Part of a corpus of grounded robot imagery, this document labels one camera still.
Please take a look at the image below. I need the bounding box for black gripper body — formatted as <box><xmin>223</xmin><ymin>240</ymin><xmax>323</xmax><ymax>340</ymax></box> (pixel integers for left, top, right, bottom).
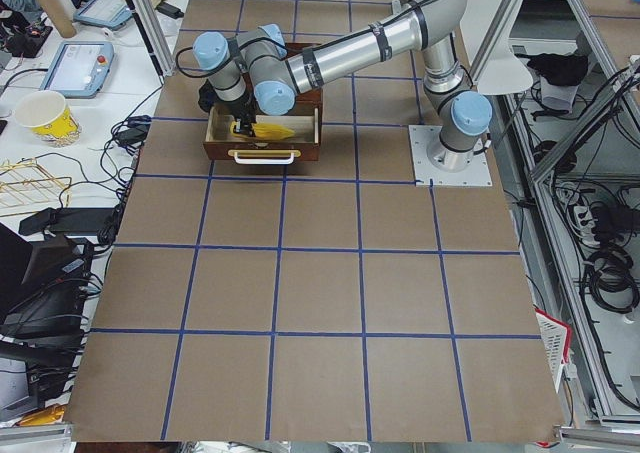
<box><xmin>227</xmin><ymin>92</ymin><xmax>256</xmax><ymax>122</ymax></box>

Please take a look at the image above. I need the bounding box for yellow corn cob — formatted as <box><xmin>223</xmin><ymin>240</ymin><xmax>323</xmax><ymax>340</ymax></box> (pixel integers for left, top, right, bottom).
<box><xmin>229</xmin><ymin>122</ymin><xmax>295</xmax><ymax>141</ymax></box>

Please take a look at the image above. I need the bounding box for wooden drawer with white handle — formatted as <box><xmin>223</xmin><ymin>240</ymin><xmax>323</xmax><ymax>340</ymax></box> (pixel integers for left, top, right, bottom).
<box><xmin>203</xmin><ymin>101</ymin><xmax>323</xmax><ymax>165</ymax></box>

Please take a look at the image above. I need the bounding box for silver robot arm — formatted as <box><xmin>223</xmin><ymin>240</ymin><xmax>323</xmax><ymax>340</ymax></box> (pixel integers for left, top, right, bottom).
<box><xmin>192</xmin><ymin>0</ymin><xmax>492</xmax><ymax>173</ymax></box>

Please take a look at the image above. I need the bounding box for dark wooden drawer cabinet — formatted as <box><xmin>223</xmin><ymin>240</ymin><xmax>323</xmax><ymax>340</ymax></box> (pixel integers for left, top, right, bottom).
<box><xmin>200</xmin><ymin>38</ymin><xmax>324</xmax><ymax>116</ymax></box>

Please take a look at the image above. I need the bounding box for black power adapter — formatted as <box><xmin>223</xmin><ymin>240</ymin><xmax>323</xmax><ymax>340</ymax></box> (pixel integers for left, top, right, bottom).
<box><xmin>156</xmin><ymin>1</ymin><xmax>184</xmax><ymax>19</ymax></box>

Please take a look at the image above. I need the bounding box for near blue teach pendant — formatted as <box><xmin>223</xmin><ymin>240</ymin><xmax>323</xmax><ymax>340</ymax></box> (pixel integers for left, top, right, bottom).
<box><xmin>40</xmin><ymin>41</ymin><xmax>115</xmax><ymax>99</ymax></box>

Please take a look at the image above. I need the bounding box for blue teach pendant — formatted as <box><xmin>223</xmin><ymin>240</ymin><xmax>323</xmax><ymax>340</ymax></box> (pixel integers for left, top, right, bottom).
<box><xmin>74</xmin><ymin>0</ymin><xmax>132</xmax><ymax>30</ymax></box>
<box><xmin>40</xmin><ymin>41</ymin><xmax>115</xmax><ymax>99</ymax></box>

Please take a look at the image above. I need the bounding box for far blue teach pendant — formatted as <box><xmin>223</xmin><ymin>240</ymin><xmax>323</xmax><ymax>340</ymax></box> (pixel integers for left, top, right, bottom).
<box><xmin>74</xmin><ymin>0</ymin><xmax>132</xmax><ymax>30</ymax></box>

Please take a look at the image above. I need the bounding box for yellow popcorn bucket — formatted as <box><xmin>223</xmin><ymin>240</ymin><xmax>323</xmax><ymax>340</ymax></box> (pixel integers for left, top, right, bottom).
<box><xmin>13</xmin><ymin>90</ymin><xmax>82</xmax><ymax>147</ymax></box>

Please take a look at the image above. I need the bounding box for cardboard tube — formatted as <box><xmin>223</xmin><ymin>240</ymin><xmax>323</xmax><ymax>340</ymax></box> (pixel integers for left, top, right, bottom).
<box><xmin>37</xmin><ymin>0</ymin><xmax>76</xmax><ymax>39</ymax></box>

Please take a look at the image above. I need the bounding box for black electronics box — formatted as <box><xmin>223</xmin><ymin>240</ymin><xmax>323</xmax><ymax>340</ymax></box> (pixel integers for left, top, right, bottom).
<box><xmin>1</xmin><ymin>224</ymin><xmax>94</xmax><ymax>320</ymax></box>

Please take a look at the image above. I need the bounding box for white chair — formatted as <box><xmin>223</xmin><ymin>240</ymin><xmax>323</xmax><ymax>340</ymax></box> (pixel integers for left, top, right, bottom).
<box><xmin>460</xmin><ymin>0</ymin><xmax>533</xmax><ymax>95</ymax></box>

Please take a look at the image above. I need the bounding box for red white basket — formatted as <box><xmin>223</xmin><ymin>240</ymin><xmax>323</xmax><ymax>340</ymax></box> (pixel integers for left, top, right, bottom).
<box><xmin>535</xmin><ymin>308</ymin><xmax>572</xmax><ymax>391</ymax></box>

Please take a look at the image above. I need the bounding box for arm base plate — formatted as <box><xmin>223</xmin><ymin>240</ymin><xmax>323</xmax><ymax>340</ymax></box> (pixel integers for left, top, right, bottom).
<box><xmin>408</xmin><ymin>125</ymin><xmax>492</xmax><ymax>188</ymax></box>

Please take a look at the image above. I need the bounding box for aluminium frame post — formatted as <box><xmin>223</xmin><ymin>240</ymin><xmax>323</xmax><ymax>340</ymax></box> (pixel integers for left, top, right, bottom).
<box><xmin>125</xmin><ymin>0</ymin><xmax>175</xmax><ymax>77</ymax></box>

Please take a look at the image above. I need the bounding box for gold wire basket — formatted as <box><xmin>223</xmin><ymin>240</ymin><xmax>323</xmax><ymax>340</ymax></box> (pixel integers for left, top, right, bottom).
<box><xmin>1</xmin><ymin>159</ymin><xmax>72</xmax><ymax>216</ymax></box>

